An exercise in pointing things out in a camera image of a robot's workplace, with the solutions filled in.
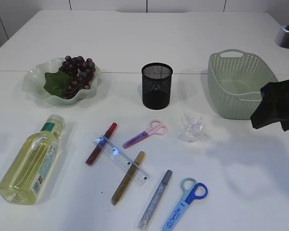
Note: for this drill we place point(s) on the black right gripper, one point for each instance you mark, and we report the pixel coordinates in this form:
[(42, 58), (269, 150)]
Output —
[(274, 106)]

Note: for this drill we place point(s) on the gold glitter glue pen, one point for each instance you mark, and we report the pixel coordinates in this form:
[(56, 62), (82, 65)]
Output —
[(127, 179)]

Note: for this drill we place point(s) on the black mesh pen holder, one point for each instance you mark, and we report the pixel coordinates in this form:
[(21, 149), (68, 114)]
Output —
[(156, 85)]

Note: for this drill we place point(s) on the clear plastic ruler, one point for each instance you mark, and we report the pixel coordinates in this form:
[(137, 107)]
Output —
[(122, 161)]

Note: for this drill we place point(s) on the red glitter glue pen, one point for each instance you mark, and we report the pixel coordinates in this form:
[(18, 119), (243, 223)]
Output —
[(93, 156)]

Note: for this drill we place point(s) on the pink capped scissors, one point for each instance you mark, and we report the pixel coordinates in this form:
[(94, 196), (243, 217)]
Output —
[(156, 127)]

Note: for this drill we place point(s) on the blue capped scissors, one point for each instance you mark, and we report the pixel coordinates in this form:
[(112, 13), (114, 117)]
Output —
[(189, 187)]

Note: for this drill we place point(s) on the clear plastic sheet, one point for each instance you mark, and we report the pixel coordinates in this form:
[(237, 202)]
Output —
[(193, 129)]

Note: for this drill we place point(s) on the purple artificial grape bunch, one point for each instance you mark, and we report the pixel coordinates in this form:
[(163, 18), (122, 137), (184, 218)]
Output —
[(74, 74)]

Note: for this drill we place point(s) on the silver glitter glue pen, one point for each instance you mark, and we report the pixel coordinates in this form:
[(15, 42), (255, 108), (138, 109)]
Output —
[(143, 223)]

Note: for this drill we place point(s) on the yellow tea drink bottle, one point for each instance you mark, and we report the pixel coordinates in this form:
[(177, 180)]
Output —
[(25, 179)]

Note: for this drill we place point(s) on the green plastic woven basket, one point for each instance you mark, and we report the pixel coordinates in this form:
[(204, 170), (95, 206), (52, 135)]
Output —
[(235, 79)]

